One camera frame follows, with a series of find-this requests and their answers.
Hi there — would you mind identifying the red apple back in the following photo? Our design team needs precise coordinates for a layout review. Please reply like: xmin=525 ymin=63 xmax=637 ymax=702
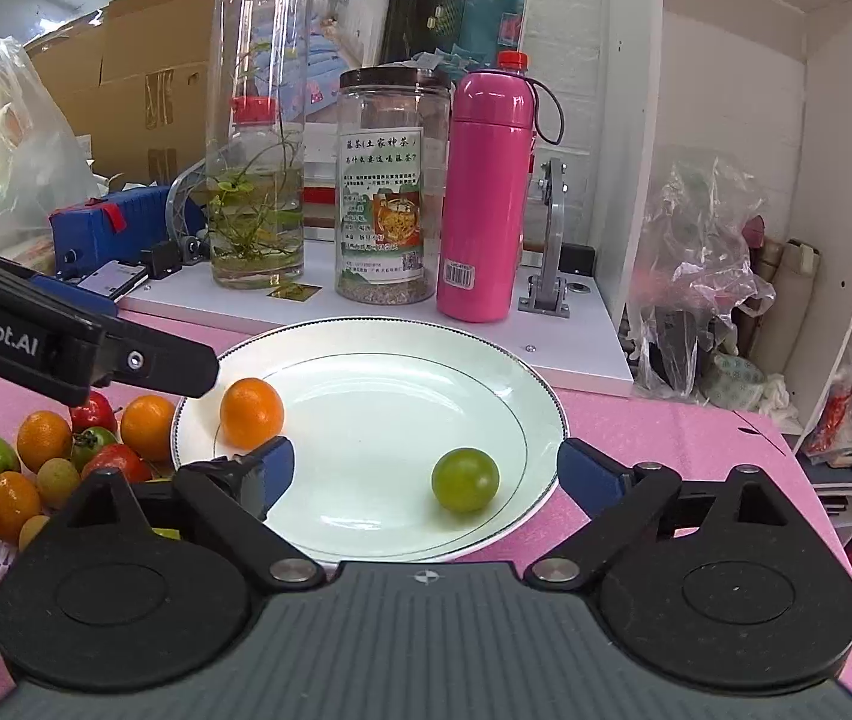
xmin=70 ymin=392 xmax=117 ymax=434

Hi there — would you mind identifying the white shelf unit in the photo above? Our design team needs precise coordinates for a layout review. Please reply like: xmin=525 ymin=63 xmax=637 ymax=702
xmin=657 ymin=0 xmax=852 ymax=579

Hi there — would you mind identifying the red apple front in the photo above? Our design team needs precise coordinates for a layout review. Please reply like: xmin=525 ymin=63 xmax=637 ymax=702
xmin=81 ymin=444 xmax=152 ymax=484

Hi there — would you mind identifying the cardboard box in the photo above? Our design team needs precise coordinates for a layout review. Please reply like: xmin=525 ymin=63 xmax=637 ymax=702
xmin=28 ymin=0 xmax=214 ymax=184

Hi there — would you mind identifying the clear jar with label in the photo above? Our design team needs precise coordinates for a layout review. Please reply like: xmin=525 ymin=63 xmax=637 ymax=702
xmin=335 ymin=65 xmax=451 ymax=305

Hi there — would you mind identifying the black smartphone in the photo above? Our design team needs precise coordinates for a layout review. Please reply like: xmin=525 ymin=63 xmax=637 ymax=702
xmin=76 ymin=260 xmax=149 ymax=302

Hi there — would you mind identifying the grey metal bracket right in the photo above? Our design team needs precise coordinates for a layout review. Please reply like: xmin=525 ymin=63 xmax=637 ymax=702
xmin=517 ymin=158 xmax=569 ymax=319

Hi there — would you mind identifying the pink thermos bottle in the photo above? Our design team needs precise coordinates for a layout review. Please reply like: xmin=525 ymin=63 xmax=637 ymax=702
xmin=436 ymin=49 xmax=551 ymax=323

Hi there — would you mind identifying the pink floral tablecloth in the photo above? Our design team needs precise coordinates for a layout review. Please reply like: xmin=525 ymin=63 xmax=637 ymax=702
xmin=0 ymin=305 xmax=852 ymax=717

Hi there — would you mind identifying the round green fruit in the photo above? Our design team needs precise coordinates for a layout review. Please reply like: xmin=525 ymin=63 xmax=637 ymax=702
xmin=431 ymin=447 xmax=499 ymax=515

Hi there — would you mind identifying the orange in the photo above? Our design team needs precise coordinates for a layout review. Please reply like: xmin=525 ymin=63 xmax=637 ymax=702
xmin=16 ymin=411 xmax=73 ymax=473
xmin=0 ymin=472 xmax=42 ymax=544
xmin=120 ymin=395 xmax=174 ymax=465
xmin=220 ymin=377 xmax=284 ymax=450

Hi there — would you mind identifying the white board platform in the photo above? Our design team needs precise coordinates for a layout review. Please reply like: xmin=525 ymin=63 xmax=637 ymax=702
xmin=120 ymin=241 xmax=632 ymax=397

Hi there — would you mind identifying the white ceramic plate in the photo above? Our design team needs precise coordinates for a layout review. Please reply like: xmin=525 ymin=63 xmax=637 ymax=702
xmin=170 ymin=317 xmax=569 ymax=566

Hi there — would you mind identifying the plastic bottle with plant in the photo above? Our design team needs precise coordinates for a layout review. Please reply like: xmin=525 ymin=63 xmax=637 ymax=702
xmin=205 ymin=94 xmax=305 ymax=289

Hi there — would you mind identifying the crumpled clear plastic bag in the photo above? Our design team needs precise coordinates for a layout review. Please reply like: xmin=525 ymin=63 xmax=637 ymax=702
xmin=626 ymin=145 xmax=776 ymax=400

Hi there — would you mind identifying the grey metal bracket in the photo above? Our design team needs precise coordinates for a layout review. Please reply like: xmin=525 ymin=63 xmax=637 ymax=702
xmin=517 ymin=158 xmax=569 ymax=319
xmin=164 ymin=160 xmax=209 ymax=265

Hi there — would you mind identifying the grey metal bracket left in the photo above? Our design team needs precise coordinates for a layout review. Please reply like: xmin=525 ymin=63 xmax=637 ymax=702
xmin=164 ymin=160 xmax=209 ymax=265

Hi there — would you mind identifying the small green persimmon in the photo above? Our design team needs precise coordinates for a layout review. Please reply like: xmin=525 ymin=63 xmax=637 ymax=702
xmin=70 ymin=426 xmax=117 ymax=472

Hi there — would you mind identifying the tan longan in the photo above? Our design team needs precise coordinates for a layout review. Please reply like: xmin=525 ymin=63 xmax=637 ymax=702
xmin=35 ymin=458 xmax=79 ymax=511
xmin=17 ymin=514 xmax=50 ymax=551

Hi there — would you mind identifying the tall clear glass vase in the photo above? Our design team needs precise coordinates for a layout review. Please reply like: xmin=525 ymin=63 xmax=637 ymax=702
xmin=203 ymin=0 xmax=316 ymax=189

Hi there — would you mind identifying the blue tool box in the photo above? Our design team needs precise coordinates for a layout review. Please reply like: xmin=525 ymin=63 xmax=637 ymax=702
xmin=50 ymin=185 xmax=185 ymax=280

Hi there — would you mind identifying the large green mango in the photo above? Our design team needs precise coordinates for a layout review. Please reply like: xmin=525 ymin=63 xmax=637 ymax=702
xmin=151 ymin=528 xmax=181 ymax=541

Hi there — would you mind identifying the red apple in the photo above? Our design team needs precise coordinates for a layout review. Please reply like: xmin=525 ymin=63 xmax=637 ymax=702
xmin=81 ymin=444 xmax=152 ymax=484
xmin=70 ymin=392 xmax=117 ymax=434

